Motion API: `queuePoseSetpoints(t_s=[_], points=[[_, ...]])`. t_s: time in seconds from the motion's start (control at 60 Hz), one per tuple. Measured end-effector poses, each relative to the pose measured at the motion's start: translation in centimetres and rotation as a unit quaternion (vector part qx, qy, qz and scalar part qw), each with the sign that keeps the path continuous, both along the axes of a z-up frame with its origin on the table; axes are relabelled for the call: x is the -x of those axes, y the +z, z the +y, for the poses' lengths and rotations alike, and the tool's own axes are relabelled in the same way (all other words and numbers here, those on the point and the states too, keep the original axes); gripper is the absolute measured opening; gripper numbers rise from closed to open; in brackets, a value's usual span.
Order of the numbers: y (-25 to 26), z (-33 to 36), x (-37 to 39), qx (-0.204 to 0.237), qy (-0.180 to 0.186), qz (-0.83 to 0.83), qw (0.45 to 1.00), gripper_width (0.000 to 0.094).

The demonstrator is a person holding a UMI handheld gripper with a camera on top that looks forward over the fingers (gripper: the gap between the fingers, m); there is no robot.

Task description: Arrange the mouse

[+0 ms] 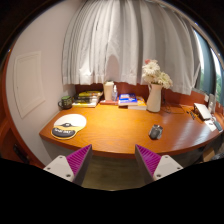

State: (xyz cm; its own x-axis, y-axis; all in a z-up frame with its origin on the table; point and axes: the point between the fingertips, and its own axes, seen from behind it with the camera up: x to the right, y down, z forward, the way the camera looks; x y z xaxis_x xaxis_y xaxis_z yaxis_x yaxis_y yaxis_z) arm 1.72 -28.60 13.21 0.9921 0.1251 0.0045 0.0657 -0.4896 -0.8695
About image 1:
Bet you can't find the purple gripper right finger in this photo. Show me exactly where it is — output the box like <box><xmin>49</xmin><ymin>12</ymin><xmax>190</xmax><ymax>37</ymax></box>
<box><xmin>135</xmin><ymin>145</ymin><xmax>182</xmax><ymax>184</ymax></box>

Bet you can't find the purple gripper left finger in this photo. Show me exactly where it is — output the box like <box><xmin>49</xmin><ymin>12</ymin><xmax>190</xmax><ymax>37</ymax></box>
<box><xmin>44</xmin><ymin>145</ymin><xmax>92</xmax><ymax>186</ymax></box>

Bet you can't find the grey computer mouse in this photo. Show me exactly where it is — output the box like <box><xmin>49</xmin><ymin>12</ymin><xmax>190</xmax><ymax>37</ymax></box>
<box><xmin>149</xmin><ymin>125</ymin><xmax>163</xmax><ymax>140</ymax></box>

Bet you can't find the white yellow round mouse pad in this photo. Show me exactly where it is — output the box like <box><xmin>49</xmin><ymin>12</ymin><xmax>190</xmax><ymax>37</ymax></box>
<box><xmin>51</xmin><ymin>114</ymin><xmax>87</xmax><ymax>140</ymax></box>

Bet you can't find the white ceramic vase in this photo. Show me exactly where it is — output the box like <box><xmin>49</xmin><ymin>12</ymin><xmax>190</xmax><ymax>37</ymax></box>
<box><xmin>147</xmin><ymin>84</ymin><xmax>162</xmax><ymax>112</ymax></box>

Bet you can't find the yellow white book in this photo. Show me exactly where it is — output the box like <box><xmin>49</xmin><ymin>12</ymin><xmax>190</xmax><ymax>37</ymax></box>
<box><xmin>128</xmin><ymin>96</ymin><xmax>147</xmax><ymax>110</ymax></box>

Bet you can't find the dark green mug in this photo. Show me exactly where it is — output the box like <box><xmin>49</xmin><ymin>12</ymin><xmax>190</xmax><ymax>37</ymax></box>
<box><xmin>58</xmin><ymin>96</ymin><xmax>72</xmax><ymax>110</ymax></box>

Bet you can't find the stack of dark books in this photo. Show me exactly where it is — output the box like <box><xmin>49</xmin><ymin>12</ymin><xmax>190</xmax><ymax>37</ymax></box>
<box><xmin>72</xmin><ymin>91</ymin><xmax>103</xmax><ymax>107</ymax></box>

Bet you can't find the red thin book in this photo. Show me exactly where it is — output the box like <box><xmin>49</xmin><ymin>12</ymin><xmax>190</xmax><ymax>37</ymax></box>
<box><xmin>100</xmin><ymin>100</ymin><xmax>118</xmax><ymax>106</ymax></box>

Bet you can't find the blue book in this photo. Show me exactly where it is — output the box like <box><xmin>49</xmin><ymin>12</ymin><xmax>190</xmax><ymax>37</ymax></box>
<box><xmin>118</xmin><ymin>93</ymin><xmax>138</xmax><ymax>106</ymax></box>

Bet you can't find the white box device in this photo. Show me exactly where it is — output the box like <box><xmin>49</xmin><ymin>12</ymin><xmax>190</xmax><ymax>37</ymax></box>
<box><xmin>194</xmin><ymin>103</ymin><xmax>212</xmax><ymax>120</ymax></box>

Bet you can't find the clear plastic bottle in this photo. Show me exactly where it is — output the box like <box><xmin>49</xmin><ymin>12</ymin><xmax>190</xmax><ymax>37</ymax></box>
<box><xmin>112</xmin><ymin>85</ymin><xmax>118</xmax><ymax>102</ymax></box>

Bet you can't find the white pink flower bouquet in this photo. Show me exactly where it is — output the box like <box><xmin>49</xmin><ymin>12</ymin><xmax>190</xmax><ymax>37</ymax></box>
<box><xmin>142</xmin><ymin>59</ymin><xmax>173</xmax><ymax>89</ymax></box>

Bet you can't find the white sheer curtain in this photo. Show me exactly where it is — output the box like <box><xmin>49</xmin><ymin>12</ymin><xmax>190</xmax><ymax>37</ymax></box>
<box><xmin>62</xmin><ymin>0</ymin><xmax>200</xmax><ymax>95</ymax></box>

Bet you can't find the black cable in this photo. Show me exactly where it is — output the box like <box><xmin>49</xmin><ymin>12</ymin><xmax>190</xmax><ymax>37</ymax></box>
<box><xmin>160</xmin><ymin>89</ymin><xmax>194</xmax><ymax>116</ymax></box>

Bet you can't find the white wall panel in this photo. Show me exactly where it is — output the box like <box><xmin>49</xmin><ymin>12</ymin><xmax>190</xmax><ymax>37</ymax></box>
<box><xmin>13</xmin><ymin>51</ymin><xmax>45</xmax><ymax>118</ymax></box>

